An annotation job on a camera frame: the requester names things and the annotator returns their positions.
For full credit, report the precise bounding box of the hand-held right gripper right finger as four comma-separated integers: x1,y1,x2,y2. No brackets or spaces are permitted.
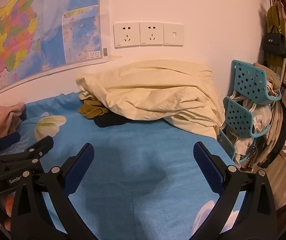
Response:
190,141,277,240

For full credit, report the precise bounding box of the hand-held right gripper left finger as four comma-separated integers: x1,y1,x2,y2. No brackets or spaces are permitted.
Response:
10,143,96,240

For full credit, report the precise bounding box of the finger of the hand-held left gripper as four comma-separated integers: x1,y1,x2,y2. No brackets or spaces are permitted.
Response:
0,135,54,170
0,132,21,155

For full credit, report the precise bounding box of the olive green garment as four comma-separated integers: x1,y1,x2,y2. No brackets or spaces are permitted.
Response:
77,99,108,118

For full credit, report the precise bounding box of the cream large garment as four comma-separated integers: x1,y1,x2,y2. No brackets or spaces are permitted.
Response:
75,59,226,139

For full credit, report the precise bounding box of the pink cloth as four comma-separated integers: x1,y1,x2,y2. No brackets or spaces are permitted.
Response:
0,102,26,140

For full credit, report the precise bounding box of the blue floral bed sheet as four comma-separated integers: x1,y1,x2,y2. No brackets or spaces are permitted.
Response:
0,92,236,240

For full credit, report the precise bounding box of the black garment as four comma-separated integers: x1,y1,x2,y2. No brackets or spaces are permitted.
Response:
94,114,133,128

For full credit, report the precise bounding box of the teal plastic basket rack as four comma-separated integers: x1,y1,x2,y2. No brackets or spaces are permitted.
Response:
217,59,282,165

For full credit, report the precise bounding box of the black handbag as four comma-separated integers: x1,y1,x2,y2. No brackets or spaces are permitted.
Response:
263,25,286,58

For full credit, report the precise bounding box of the colourful wall map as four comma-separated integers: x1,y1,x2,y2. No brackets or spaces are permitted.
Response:
0,0,123,103

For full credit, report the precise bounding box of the white wall switch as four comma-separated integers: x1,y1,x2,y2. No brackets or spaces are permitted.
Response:
163,23,185,47

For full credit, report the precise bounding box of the white wall socket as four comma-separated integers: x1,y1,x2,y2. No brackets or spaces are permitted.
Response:
113,22,140,48
139,22,164,47

